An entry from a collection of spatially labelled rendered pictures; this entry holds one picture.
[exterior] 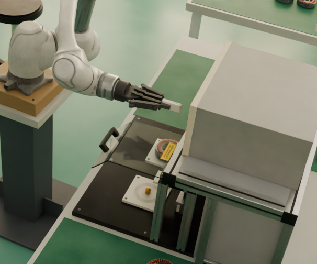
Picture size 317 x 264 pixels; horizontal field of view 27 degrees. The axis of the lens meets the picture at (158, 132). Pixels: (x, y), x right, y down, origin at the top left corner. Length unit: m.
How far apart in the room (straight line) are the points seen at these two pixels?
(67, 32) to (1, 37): 2.62
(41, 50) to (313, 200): 1.27
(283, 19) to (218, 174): 1.86
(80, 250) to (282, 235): 0.70
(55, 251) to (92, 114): 1.88
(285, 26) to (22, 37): 1.59
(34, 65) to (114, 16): 2.34
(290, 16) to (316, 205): 1.52
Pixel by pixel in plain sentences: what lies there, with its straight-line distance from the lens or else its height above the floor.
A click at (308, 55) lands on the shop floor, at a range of 5.06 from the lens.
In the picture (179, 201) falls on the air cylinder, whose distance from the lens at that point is 2.42.
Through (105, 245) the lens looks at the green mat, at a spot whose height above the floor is 0.75.
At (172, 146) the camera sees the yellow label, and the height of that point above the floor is 1.07.
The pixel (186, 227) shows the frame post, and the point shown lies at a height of 0.89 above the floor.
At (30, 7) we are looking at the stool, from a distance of 4.04.
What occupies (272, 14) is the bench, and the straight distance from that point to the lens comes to 3.87.
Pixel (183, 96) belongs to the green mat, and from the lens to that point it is 3.05.
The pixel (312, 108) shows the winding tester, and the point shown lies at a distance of 2.16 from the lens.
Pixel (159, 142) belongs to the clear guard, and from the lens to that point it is 2.28.
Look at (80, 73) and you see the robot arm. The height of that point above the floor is 1.32.
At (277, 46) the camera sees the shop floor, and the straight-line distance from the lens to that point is 5.07.
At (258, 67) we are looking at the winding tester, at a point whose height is 1.32.
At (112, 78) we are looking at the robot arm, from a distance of 2.28.
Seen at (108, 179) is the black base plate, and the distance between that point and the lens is 2.55.
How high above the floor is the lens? 2.53
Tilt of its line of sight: 39 degrees down
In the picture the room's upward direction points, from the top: 8 degrees clockwise
